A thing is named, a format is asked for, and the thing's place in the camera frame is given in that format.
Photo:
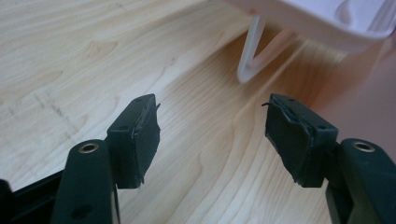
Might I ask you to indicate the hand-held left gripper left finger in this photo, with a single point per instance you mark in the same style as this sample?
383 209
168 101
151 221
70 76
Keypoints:
130 146

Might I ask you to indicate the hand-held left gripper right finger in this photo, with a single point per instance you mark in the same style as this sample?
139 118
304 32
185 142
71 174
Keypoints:
314 146

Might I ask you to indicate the white plastic rack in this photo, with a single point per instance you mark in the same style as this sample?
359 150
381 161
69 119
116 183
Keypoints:
314 18

